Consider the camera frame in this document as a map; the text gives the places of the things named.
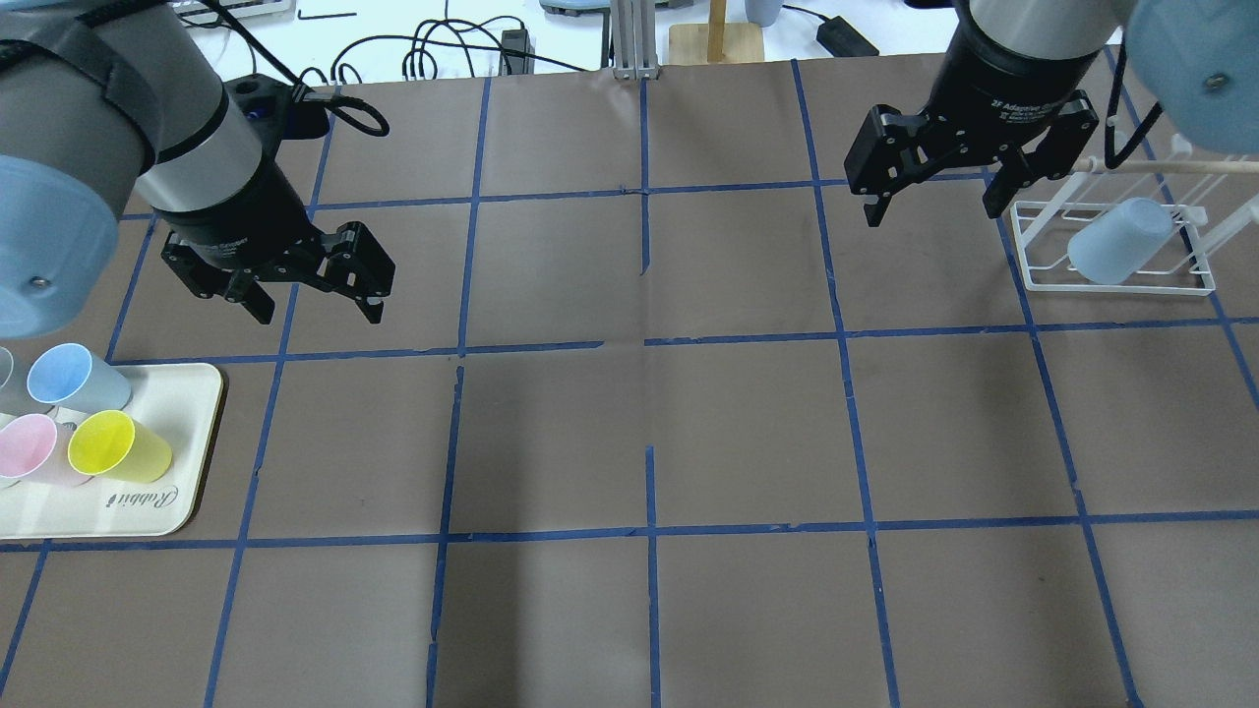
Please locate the grey plastic cup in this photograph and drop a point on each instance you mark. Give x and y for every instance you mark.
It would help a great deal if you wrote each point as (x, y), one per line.
(15, 397)

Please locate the white wire cup rack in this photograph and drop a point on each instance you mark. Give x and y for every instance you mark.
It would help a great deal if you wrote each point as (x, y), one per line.
(1183, 183)

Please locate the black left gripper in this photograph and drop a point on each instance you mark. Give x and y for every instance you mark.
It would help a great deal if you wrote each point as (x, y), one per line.
(239, 218)

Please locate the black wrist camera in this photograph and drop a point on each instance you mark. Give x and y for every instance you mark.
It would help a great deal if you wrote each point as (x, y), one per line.
(278, 112)

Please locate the light blue plastic cup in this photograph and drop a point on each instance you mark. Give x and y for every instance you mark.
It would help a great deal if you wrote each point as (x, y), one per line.
(1116, 244)

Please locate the cream plastic tray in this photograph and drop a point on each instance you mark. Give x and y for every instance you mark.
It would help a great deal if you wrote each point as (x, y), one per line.
(175, 408)

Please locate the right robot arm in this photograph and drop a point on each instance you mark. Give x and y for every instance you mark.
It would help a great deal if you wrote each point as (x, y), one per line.
(1191, 61)

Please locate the wooden cup stand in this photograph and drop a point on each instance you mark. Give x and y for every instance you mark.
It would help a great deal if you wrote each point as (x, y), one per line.
(715, 42)

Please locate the blue cup on desk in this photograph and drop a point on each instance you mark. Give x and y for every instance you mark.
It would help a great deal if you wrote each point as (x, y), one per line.
(763, 13)

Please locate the black power adapter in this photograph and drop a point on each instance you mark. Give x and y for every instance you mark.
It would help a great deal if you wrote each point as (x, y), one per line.
(841, 40)

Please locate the yellow plastic cup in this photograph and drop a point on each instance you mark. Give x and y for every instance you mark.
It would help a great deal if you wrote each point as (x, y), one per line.
(113, 445)

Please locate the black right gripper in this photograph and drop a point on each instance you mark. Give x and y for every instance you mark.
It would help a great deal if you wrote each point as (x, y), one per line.
(1005, 82)

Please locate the pink plastic cup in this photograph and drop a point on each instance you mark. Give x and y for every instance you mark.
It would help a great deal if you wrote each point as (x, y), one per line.
(34, 449)

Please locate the aluminium frame post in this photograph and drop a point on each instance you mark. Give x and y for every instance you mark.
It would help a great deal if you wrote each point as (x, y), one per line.
(633, 50)

